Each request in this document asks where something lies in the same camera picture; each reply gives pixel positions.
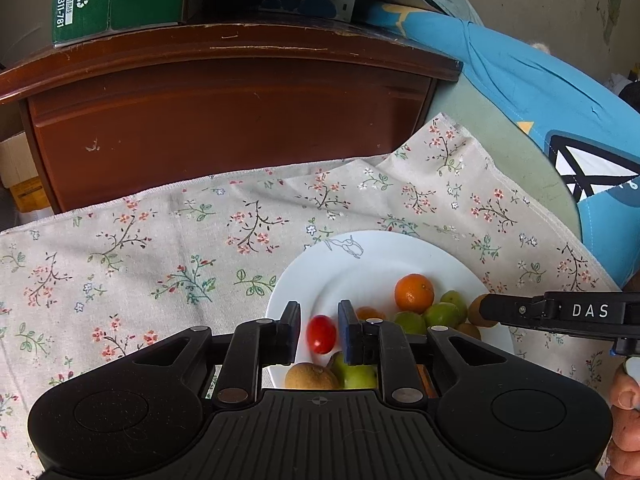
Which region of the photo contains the white plate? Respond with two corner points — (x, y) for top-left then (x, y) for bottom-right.
(265, 230), (515, 391)

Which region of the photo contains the person's right hand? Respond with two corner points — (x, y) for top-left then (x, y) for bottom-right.
(602, 360), (640, 480)

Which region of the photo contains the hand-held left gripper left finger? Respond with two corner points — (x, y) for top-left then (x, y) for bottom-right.
(132, 301), (302, 406)

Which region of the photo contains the open cardboard box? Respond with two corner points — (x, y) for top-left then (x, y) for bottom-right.
(0, 132), (53, 213)

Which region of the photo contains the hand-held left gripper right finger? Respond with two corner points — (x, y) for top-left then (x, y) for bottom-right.
(337, 300), (506, 406)

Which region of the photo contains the blue printed blanket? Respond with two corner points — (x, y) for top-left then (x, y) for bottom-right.
(365, 2), (640, 286)

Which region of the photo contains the grey-green cushion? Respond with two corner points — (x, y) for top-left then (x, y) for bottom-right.
(432, 67), (583, 241)

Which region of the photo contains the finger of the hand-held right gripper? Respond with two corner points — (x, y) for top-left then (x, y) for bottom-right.
(482, 294), (548, 328)

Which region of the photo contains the red cherry tomato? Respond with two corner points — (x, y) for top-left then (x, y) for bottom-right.
(306, 314), (337, 355)

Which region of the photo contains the floral tablecloth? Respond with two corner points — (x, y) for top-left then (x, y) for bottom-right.
(0, 112), (623, 480)

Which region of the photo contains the brown wooden cabinet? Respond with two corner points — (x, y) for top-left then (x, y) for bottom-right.
(0, 15), (463, 215)

